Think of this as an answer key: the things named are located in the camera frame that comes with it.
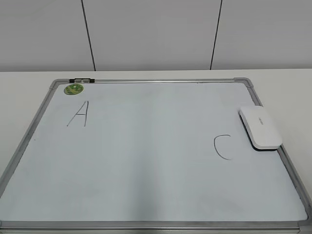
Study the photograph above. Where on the round green magnet sticker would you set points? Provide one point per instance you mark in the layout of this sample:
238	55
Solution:
73	89

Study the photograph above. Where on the black grey frame clip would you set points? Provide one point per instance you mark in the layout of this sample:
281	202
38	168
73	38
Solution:
82	80

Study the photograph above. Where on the white rectangular board eraser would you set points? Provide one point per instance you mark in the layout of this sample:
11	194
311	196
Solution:
260	127

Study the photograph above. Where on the white board with aluminium frame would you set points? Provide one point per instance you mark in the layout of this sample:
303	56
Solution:
149	156

